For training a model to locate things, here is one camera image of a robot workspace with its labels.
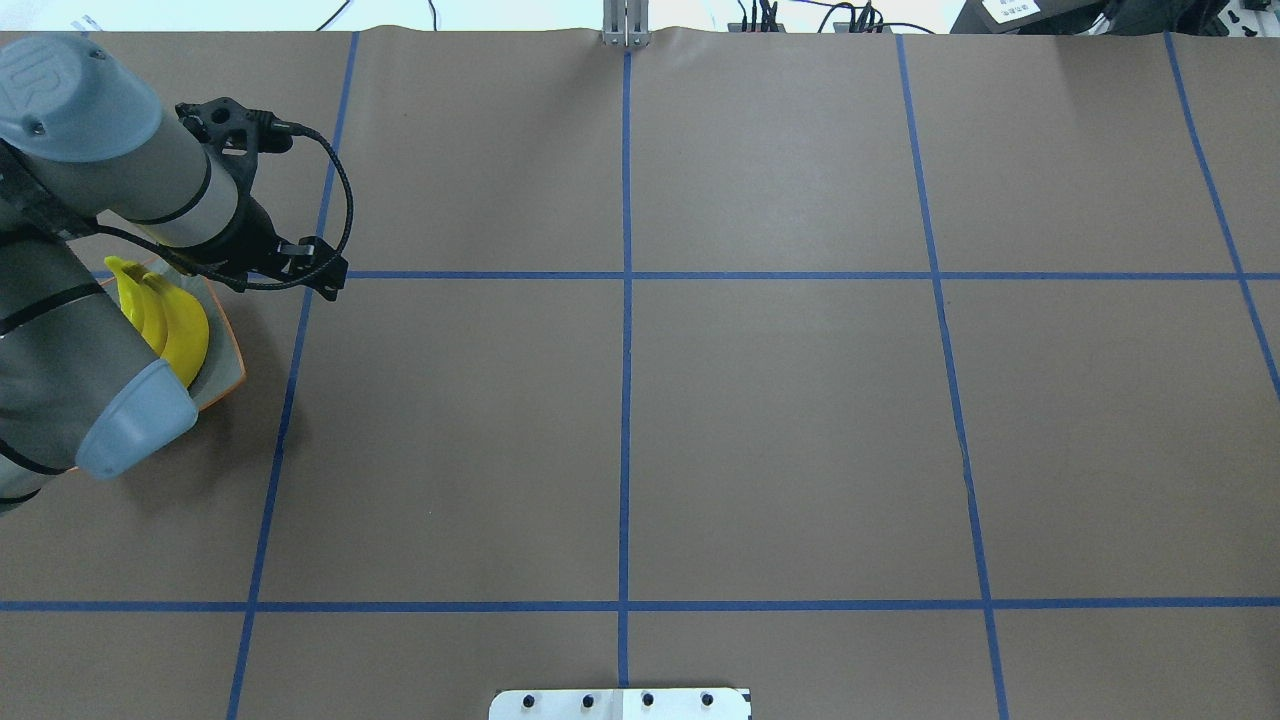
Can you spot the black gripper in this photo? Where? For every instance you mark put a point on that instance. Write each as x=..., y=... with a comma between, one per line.
x=251, y=233

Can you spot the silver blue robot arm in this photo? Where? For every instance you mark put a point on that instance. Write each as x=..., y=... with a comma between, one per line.
x=83, y=135

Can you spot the yellow banana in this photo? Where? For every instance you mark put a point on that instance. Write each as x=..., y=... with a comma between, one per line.
x=155, y=330
x=127, y=275
x=188, y=330

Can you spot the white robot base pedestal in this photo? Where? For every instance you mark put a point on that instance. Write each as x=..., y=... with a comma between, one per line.
x=623, y=703

